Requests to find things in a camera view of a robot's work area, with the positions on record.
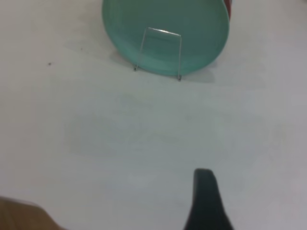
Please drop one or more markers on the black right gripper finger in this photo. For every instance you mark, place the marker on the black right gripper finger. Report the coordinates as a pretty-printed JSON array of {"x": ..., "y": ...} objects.
[{"x": 206, "y": 206}]

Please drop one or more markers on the green plate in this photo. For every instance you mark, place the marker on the green plate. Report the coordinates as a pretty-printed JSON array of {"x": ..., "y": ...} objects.
[{"x": 168, "y": 24}]

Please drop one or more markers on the pink plate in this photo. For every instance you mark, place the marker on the pink plate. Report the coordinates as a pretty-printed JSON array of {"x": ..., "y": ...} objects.
[{"x": 228, "y": 7}]

